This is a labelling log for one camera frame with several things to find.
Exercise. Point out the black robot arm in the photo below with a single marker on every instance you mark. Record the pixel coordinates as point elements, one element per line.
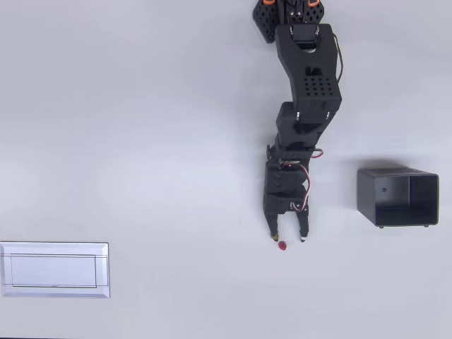
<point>310,84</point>

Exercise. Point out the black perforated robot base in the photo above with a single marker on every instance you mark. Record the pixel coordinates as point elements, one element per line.
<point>264,21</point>

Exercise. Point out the black open plastic box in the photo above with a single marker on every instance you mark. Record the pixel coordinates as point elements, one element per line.
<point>397,196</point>

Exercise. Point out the orange table clamp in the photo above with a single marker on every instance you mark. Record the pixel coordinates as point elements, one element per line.
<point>268,1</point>
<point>311,3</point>

